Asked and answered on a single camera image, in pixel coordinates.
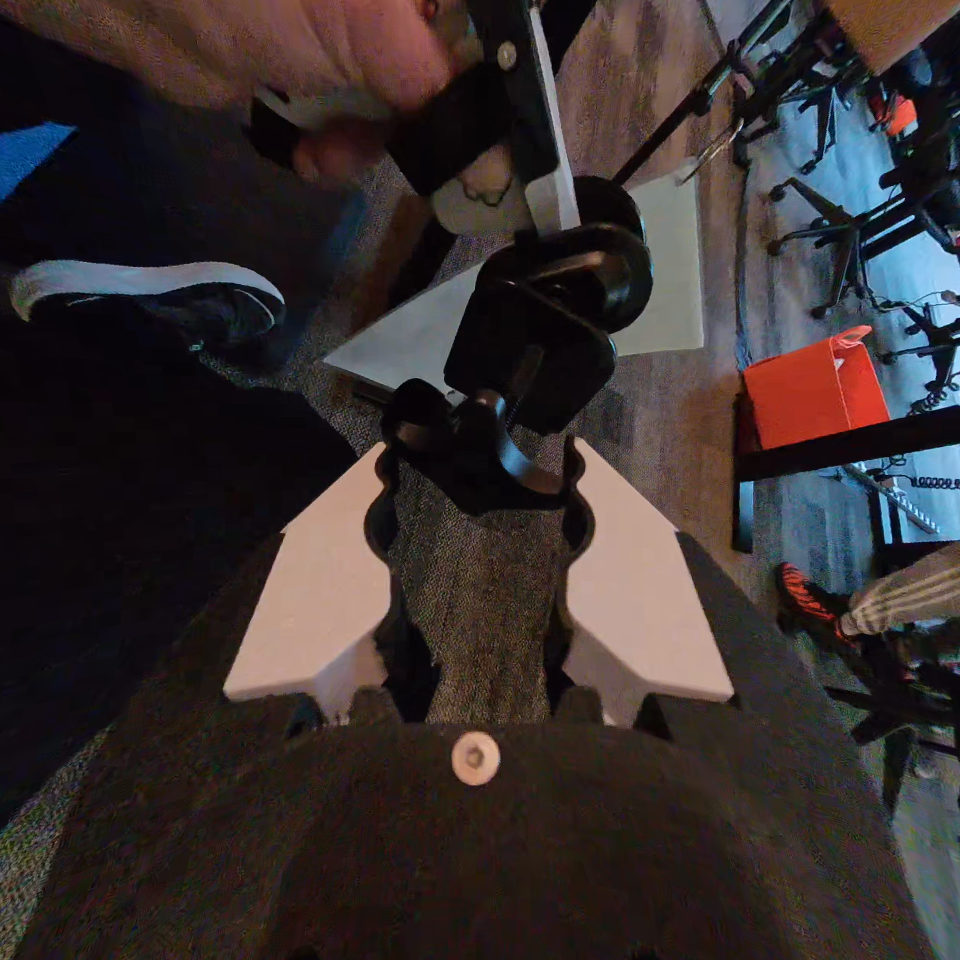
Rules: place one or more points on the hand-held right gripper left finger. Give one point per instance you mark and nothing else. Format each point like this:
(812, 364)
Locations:
(315, 607)

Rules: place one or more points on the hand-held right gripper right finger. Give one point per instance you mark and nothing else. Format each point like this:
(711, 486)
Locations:
(645, 607)

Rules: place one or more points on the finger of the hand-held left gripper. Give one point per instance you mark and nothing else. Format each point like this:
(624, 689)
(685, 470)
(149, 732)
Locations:
(559, 202)

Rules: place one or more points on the black desk clamp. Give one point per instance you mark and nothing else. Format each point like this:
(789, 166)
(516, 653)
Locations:
(540, 322)

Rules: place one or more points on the person's left hand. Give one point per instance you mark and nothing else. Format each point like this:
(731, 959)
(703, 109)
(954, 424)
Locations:
(337, 45)

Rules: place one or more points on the black pole stand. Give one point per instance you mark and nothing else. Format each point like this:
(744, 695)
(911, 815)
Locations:
(615, 202)

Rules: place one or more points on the person's shoe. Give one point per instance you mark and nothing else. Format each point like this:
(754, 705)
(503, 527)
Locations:
(150, 300)
(814, 600)

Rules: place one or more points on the black wheeled office chair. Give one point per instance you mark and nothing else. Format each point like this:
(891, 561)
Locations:
(900, 697)

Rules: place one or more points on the orange plastic bin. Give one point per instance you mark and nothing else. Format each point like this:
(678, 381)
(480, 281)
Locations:
(814, 390)

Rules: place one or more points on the black mesh office chair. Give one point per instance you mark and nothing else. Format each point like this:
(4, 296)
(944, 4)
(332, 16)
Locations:
(847, 225)

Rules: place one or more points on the blue felt tote bag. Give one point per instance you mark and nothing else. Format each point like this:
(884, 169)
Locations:
(30, 157)

